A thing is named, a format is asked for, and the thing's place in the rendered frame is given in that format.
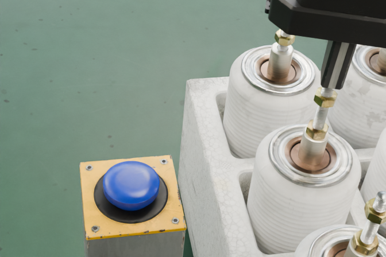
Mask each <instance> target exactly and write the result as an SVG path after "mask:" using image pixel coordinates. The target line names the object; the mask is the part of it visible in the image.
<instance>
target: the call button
mask: <svg viewBox="0 0 386 257"><path fill-rule="evenodd" d="M159 184H160V181H159V177H158V175H157V173H156V171H155V170H154V169H153V168H152V167H150V166H149V165H147V164H145V163H143V162H139V161H124V162H120V163H117V164H115V165H114V166H112V167H111V168H110V169H109V170H108V171H107V172H106V174H105V176H104V178H103V192H104V194H105V197H106V198H107V199H108V201H110V202H111V203H112V204H113V205H115V206H116V207H118V208H120V209H123V210H126V211H136V210H139V209H142V208H144V207H146V206H147V205H149V204H150V203H152V202H153V201H154V200H155V199H156V197H157V195H158V193H159Z"/></svg>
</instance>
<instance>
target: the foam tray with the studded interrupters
mask: <svg viewBox="0 0 386 257"><path fill-rule="evenodd" d="M228 83H229V77H213V78H203V79H190V80H187V82H186V95H185V102H184V115H183V128H182V141H181V148H180V161H179V174H178V184H179V189H180V195H181V198H182V203H183V209H184V214H185V217H186V223H187V228H188V233H189V237H190V242H191V247H192V252H193V256H194V257H294V254H295V252H289V253H283V254H273V255H267V254H264V253H262V252H261V251H260V250H259V249H258V247H257V243H256V240H255V236H254V233H253V229H252V225H251V223H250V219H249V215H248V211H247V208H246V205H247V202H248V195H249V189H250V183H251V180H252V174H253V168H254V162H255V158H246V159H238V158H235V157H233V156H232V155H231V152H230V149H229V145H228V142H227V139H226V135H225V131H224V129H223V125H222V124H223V116H224V112H225V104H226V96H227V88H228ZM354 151H355V153H356V154H357V156H358V159H359V161H360V165H361V178H360V181H359V184H358V187H357V190H356V193H355V195H354V199H353V202H352V205H351V207H350V211H349V214H348V217H347V219H346V222H345V224H346V225H355V226H358V227H363V228H364V226H365V223H366V220H367V218H366V216H365V211H364V206H365V203H364V201H363V198H362V196H361V193H360V190H361V187H362V184H363V182H364V179H365V176H366V173H367V171H368V167H369V165H370V162H371V160H372V157H373V154H374V152H375V148H368V149H354Z"/></svg>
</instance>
